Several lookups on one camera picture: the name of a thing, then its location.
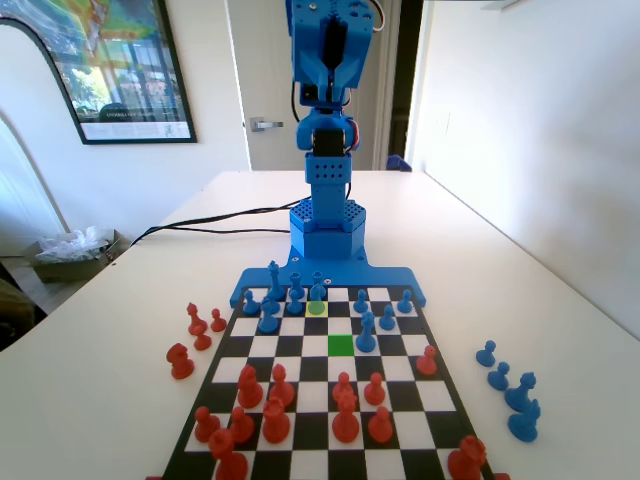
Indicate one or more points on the black framed poster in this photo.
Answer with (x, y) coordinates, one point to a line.
(130, 75)

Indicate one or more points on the white door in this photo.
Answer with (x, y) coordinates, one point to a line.
(260, 60)

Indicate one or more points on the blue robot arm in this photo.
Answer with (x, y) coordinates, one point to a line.
(327, 210)

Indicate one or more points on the red chess rook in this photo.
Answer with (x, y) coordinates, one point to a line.
(275, 425)
(229, 460)
(466, 460)

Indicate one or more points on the blue chess rook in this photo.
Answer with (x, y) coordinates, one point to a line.
(316, 277)
(296, 285)

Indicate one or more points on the red chess pawn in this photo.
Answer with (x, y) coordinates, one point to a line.
(343, 382)
(374, 392)
(201, 341)
(381, 427)
(217, 322)
(241, 427)
(426, 362)
(205, 427)

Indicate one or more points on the blue table clamp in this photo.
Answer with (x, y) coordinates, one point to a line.
(398, 163)

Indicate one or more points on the blue chess king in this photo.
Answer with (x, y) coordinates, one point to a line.
(274, 282)

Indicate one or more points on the red chess queen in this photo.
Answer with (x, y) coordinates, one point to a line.
(346, 425)

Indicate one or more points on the white arched panel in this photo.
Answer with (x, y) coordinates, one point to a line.
(20, 100)

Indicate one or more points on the blue chess pawn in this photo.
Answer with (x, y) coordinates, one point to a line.
(486, 355)
(405, 304)
(360, 304)
(499, 379)
(293, 306)
(386, 320)
(249, 305)

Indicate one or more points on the captured blue chess pieces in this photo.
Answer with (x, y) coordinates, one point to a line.
(524, 425)

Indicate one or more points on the black white chessboard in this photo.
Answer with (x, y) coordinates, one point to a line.
(315, 370)

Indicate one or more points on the cardboard box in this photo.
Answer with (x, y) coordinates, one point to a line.
(65, 267)

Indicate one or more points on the clear plastic wrap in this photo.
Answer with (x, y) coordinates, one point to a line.
(75, 245)

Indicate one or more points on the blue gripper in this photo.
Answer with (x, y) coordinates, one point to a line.
(331, 75)

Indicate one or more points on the captured red chess pieces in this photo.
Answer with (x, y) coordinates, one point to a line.
(180, 362)

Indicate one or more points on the blue chess bishop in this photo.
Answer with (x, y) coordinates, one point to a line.
(366, 337)
(316, 297)

